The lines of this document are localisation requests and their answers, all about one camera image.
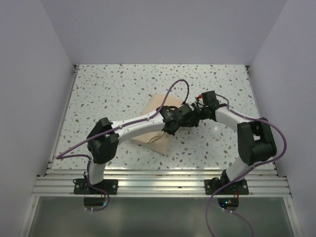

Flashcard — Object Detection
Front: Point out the beige cloth drape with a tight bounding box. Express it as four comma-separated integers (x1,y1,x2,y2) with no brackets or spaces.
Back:
131,94,171,156

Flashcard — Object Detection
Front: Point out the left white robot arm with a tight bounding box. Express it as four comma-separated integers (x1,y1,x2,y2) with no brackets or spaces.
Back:
85,104,199,194

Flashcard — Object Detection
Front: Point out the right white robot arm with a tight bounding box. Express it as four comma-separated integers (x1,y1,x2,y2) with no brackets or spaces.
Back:
185,104,277,194

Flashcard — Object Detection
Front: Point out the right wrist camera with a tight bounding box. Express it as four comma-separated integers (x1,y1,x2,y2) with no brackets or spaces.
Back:
197,91,219,107

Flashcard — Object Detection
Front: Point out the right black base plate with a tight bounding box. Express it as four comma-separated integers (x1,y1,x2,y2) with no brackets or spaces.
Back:
204,178,249,196

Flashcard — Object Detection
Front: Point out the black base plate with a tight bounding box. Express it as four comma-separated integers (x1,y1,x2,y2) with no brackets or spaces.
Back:
73,178,119,195
204,178,249,196

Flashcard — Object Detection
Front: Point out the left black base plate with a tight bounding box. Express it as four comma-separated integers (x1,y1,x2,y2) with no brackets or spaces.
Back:
73,178,119,195

